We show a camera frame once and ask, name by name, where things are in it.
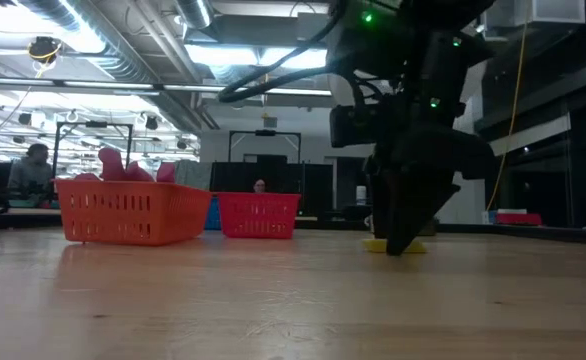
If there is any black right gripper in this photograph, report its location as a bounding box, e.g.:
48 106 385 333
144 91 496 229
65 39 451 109
367 34 497 257

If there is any yellow eraser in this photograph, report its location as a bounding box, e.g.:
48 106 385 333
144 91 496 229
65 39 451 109
362 238 428 255

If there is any black partition panel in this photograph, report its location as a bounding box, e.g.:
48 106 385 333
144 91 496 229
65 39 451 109
208 161 335 217

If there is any red flat box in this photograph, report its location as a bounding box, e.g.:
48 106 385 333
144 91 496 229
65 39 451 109
495 212 543 227

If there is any red plastic basket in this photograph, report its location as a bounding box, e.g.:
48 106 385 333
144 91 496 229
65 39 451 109
216 192 303 240

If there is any blue plastic basket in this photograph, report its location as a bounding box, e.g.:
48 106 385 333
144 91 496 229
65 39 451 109
203 196 223 231

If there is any ceiling light fixture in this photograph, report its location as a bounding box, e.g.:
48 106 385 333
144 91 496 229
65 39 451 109
185 43 330 70

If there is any white ceiling unit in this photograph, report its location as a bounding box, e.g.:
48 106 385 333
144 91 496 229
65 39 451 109
485 0 586 27

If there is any orange plastic basket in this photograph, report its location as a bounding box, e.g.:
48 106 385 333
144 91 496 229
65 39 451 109
55 178 213 247

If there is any seated person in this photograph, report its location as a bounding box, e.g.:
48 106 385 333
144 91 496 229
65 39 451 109
6 143 57 201

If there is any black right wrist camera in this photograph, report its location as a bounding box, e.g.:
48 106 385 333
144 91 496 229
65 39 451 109
329 103 380 149

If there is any black workstation frame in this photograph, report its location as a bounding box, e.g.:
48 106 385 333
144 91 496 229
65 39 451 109
52 120 134 181
228 129 303 166

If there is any black metal table frame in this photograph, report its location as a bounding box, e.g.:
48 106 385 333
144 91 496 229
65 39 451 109
292 215 586 247

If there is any yellow hanging cable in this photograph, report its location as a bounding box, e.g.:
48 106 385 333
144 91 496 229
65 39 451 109
486 0 530 212

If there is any silver ventilation duct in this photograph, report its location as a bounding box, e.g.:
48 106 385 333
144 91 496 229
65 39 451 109
17 0 214 132

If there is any yellow black cable reel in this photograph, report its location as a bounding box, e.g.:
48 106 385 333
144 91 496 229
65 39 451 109
27 35 63 64

